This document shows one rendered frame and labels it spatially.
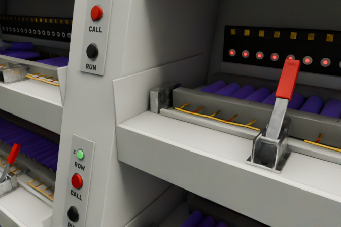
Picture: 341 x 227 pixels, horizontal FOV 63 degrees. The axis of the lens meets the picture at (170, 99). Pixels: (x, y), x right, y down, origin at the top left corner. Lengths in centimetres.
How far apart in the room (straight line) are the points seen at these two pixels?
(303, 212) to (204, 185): 8
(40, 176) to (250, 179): 42
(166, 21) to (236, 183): 21
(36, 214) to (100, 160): 22
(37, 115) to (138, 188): 18
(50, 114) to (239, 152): 26
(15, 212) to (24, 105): 18
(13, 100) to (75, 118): 16
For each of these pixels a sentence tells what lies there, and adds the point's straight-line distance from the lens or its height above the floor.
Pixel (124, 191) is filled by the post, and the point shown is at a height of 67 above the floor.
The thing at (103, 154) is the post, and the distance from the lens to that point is 33.
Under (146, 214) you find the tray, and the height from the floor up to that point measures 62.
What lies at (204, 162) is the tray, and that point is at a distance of 25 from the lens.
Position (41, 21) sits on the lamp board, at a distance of 76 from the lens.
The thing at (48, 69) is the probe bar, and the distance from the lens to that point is 50.
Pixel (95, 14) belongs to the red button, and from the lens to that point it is 34.
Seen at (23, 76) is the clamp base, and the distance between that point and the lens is 54.
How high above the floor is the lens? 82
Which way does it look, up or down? 7 degrees down
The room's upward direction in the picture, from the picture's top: 9 degrees clockwise
